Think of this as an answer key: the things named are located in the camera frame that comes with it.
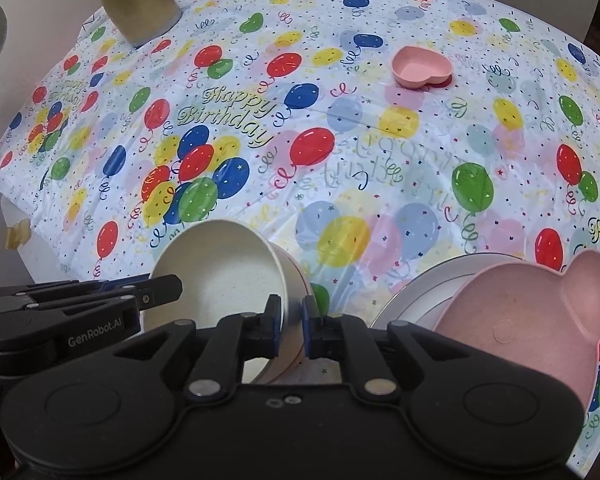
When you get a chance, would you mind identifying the white round plate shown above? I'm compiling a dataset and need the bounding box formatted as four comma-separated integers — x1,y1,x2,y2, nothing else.
374,253,532,334

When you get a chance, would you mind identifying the pink mouse-shaped plate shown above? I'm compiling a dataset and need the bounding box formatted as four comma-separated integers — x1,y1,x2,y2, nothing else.
432,248,600,412

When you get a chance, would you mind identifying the cream bowl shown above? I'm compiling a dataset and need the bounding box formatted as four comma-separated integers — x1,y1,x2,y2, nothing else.
150,219,312,386

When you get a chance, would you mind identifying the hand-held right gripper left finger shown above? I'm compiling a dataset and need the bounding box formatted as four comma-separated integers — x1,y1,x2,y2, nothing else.
112,293,286,401

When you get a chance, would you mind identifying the balloon print tablecloth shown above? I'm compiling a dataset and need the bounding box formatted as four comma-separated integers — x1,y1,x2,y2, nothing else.
0,0,600,467

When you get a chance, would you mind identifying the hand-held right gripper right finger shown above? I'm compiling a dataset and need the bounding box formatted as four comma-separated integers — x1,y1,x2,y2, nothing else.
301,294,457,398

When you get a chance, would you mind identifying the small pink heart bowl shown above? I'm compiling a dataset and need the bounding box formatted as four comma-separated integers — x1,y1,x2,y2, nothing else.
391,45,455,89

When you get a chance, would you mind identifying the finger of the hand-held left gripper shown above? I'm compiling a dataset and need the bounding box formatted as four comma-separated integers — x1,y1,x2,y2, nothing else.
26,274,184,312
0,275,152,302

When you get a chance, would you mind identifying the yellow kettle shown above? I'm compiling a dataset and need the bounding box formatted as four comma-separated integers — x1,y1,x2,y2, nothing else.
90,0,183,47

